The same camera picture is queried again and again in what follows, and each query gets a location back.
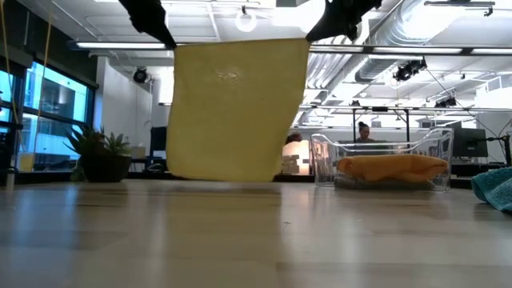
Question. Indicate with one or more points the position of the potted succulent plant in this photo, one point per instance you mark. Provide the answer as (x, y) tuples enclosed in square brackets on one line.
[(104, 164)]

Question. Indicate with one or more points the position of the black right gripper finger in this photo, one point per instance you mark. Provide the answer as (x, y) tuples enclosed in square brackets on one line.
[(320, 30), (334, 32)]

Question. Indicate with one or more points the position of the orange microfiber towel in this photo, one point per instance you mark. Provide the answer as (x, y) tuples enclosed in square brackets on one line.
[(392, 168)]

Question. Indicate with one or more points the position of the black computer monitor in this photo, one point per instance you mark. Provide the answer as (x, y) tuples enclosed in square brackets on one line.
[(159, 140), (468, 142)]

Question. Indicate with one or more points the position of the grey microfiber towel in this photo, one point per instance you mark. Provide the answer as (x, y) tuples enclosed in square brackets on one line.
[(384, 185)]

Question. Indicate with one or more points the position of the yellow microfiber towel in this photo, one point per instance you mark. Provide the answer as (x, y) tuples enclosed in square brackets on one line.
[(236, 116)]

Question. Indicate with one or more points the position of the teal microfiber towel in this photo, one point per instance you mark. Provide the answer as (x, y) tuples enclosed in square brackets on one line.
[(496, 188)]

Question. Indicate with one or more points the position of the stack of tan boxes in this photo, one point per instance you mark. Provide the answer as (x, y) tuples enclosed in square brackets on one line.
[(290, 164)]

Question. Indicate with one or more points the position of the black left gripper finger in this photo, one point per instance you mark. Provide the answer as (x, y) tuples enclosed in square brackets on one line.
[(154, 30), (164, 28)]

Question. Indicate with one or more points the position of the person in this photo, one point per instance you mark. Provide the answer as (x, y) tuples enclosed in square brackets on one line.
[(294, 138), (364, 134)]

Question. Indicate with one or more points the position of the long ceiling light bar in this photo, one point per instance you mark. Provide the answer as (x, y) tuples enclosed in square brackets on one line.
[(120, 46)]

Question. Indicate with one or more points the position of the clear plastic bin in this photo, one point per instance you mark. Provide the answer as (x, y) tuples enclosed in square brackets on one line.
[(322, 160)]

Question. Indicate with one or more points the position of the black ceiling-mounted camera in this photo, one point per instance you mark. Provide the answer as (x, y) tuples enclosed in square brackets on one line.
[(408, 70), (140, 75), (446, 102)]

